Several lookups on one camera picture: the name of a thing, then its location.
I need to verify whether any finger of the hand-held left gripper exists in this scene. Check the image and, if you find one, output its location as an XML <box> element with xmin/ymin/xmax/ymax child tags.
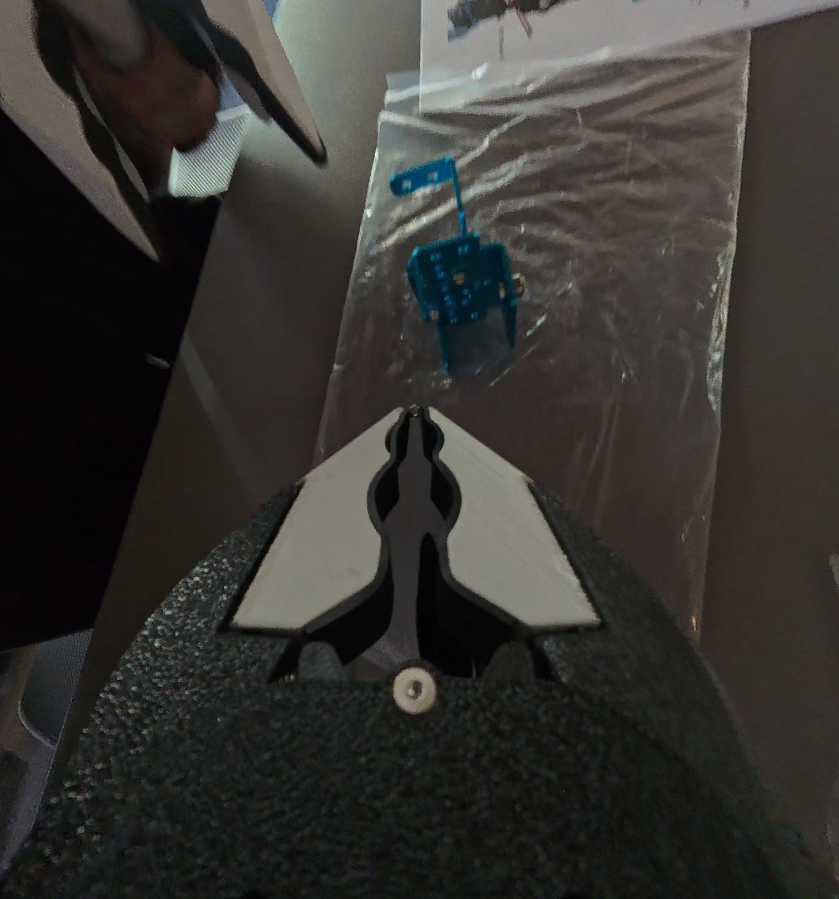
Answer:
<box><xmin>0</xmin><ymin>0</ymin><xmax>163</xmax><ymax>264</ymax></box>
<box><xmin>201</xmin><ymin>0</ymin><xmax>330</xmax><ymax>169</ymax></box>

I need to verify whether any person's left hand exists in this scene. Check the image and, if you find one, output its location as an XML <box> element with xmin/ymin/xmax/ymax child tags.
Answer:
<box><xmin>106</xmin><ymin>35</ymin><xmax>220</xmax><ymax>152</ymax></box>

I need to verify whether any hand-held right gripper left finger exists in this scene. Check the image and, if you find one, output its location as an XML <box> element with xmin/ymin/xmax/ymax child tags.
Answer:
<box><xmin>230</xmin><ymin>406</ymin><xmax>415</xmax><ymax>667</ymax></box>

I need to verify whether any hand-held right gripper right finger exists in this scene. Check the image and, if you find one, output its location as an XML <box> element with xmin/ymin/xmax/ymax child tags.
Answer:
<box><xmin>416</xmin><ymin>405</ymin><xmax>602</xmax><ymax>667</ymax></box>

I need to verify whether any white instruction booklet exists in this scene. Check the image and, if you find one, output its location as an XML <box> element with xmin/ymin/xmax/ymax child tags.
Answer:
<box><xmin>419</xmin><ymin>0</ymin><xmax>839</xmax><ymax>113</ymax></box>

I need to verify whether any dark grey desk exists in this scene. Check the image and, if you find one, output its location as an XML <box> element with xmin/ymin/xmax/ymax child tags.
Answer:
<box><xmin>61</xmin><ymin>0</ymin><xmax>839</xmax><ymax>899</ymax></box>

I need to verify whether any large clear plastic bag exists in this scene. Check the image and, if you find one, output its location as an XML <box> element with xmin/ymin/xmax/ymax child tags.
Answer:
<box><xmin>314</xmin><ymin>28</ymin><xmax>752</xmax><ymax>640</ymax></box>

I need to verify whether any person's black clothing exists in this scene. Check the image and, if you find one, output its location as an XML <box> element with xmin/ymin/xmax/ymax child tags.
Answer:
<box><xmin>0</xmin><ymin>77</ymin><xmax>223</xmax><ymax>661</ymax></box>

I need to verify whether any blue metal bracket assembly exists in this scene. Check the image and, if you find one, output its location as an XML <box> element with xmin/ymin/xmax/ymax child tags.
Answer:
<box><xmin>390</xmin><ymin>160</ymin><xmax>527</xmax><ymax>375</ymax></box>

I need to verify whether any grey mesh office chair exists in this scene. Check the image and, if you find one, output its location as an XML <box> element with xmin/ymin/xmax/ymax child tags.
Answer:
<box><xmin>168</xmin><ymin>116</ymin><xmax>252</xmax><ymax>199</ymax></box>

